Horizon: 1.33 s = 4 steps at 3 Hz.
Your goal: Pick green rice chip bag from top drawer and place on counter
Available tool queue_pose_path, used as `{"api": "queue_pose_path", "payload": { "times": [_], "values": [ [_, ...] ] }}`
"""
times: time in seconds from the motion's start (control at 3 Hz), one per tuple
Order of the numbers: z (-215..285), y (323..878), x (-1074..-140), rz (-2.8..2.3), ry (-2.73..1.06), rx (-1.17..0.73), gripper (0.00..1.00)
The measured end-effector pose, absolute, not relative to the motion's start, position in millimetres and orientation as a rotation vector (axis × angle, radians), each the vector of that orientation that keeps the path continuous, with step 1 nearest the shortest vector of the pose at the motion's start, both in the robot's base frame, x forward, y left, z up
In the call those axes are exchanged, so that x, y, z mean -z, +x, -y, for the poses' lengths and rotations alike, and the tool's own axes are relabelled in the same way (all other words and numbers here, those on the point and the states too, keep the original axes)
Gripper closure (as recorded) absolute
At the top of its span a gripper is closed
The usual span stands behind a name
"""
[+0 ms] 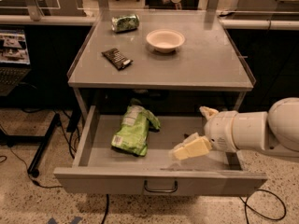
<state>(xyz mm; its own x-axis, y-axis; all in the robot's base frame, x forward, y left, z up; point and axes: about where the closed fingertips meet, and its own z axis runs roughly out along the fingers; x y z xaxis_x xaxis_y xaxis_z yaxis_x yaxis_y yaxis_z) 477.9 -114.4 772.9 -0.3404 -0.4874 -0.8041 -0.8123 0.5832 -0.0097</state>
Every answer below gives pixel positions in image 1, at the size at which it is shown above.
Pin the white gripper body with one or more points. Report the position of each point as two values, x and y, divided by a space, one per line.
220 131

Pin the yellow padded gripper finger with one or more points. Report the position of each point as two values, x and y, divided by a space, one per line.
208 112
194 145

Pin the green rice chip bag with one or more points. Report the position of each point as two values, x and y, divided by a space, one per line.
135 126

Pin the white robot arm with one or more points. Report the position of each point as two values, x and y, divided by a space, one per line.
274 132

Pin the grey metal counter cabinet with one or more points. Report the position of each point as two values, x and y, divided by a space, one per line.
207 61

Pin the grey open drawer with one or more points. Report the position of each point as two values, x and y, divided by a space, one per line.
98 168

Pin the white paper bowl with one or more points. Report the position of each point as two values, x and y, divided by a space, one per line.
165 40

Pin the dark snack bar wrapper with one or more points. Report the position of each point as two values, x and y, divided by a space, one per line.
116 58

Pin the green soda can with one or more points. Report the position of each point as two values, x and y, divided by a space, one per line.
124 23

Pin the black desk stand leg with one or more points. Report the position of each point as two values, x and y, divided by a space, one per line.
42 141

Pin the laptop computer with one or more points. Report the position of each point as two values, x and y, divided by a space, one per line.
14 59

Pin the black drawer handle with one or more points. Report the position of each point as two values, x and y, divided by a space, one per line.
160 189

